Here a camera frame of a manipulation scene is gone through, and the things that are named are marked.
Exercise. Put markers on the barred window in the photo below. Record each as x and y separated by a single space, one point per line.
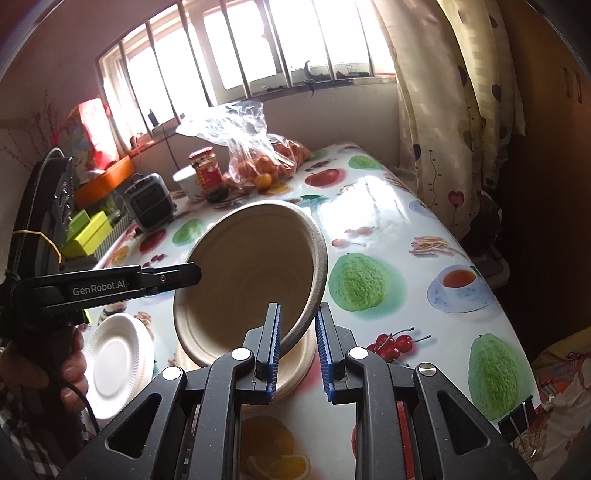
277 46

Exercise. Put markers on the person's left hand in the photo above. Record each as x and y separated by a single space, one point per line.
74 364

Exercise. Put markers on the colourful printed cloth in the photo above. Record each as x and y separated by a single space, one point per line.
568 401

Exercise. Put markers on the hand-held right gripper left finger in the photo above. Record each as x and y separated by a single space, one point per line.
275 350

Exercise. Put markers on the orange plastic tray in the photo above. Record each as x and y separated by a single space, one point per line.
106 180

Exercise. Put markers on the beige paper bowl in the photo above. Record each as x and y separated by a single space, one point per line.
249 277
295 369

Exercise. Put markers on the black window latch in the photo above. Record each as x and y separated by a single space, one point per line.
308 74

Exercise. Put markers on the red label glass jar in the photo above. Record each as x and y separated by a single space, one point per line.
207 175

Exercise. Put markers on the clear bag of oranges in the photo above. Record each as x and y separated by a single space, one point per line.
258 166

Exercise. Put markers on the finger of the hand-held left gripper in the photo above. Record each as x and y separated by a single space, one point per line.
178 276

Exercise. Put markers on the red printed box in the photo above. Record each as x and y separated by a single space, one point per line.
90 134

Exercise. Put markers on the brown wooden wardrobe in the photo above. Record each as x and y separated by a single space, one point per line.
554 138

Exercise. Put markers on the small grey desk fan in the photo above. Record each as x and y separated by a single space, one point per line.
147 203

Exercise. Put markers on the person's left forearm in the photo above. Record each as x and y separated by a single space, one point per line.
23 443

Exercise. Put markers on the dark bag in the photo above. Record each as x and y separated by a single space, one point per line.
485 226

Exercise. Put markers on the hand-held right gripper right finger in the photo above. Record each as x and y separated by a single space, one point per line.
325 355

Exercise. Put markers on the lime green box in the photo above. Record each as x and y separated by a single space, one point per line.
92 235
78 224

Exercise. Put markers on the heart patterned curtain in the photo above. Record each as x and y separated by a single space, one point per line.
438 115

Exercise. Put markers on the black binder clip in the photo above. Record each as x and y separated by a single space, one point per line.
517 422

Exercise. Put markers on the grey ribbed tray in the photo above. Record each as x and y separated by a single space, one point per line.
122 230

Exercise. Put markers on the white plastic cup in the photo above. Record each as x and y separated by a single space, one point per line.
187 182

